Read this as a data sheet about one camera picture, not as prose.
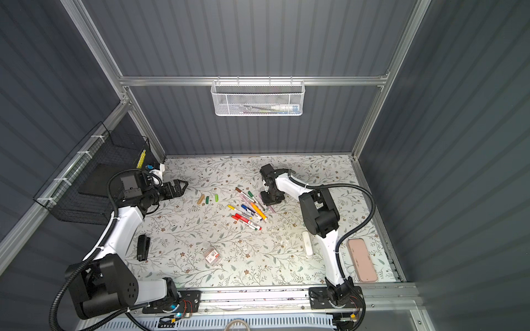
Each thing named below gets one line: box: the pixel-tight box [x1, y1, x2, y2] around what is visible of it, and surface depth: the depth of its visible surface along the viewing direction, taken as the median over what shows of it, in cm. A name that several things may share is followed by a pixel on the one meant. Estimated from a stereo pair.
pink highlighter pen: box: [239, 193, 257, 214], surface depth 103 cm
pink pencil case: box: [346, 237, 378, 283], surface depth 81 cm
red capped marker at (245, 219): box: [234, 213, 263, 231], surface depth 95 cm
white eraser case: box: [302, 231, 314, 258], surface depth 86 cm
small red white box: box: [202, 246, 222, 267], surface depth 84 cm
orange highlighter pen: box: [250, 201, 268, 221], surface depth 99 cm
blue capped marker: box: [240, 204, 263, 221], surface depth 98 cm
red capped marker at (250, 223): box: [231, 215, 263, 231], surface depth 95 cm
